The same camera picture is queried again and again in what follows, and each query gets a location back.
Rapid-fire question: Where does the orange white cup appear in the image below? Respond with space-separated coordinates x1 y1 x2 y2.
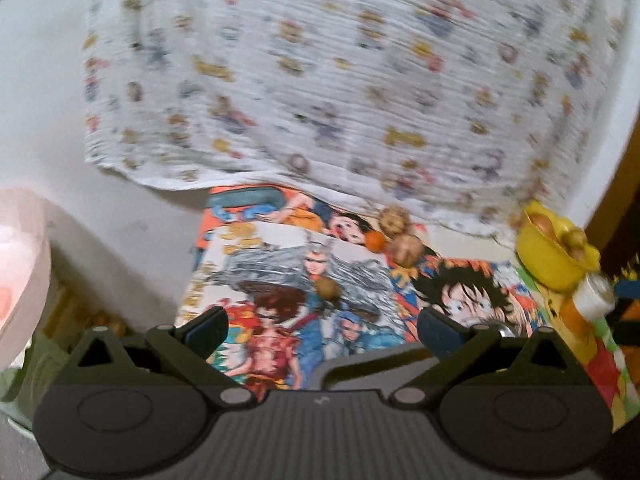
560 272 615 339

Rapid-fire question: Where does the colourful anime poster mat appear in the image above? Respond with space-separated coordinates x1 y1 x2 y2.
177 183 639 426

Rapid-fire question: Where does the fruit in yellow bowl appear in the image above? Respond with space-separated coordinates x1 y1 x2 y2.
561 228 588 252

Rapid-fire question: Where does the pink plastic basket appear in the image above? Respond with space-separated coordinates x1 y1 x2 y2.
1 188 51 370

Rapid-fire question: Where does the small orange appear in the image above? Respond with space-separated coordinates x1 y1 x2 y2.
364 230 386 254

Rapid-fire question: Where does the yellow flower sprig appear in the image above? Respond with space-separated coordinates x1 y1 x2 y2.
617 254 640 281

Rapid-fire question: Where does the cartoon print cloth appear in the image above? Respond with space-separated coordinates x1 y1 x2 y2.
82 0 634 235

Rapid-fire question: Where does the green plastic stool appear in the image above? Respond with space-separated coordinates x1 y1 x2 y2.
1 333 70 436

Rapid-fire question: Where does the grey metal baking tray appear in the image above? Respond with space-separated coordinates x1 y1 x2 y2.
304 324 519 394

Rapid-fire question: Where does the striped melon fruit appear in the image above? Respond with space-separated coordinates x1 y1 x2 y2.
390 233 425 268
378 205 411 240

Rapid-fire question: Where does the small brown kiwi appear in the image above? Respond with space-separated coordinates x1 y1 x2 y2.
314 276 342 304

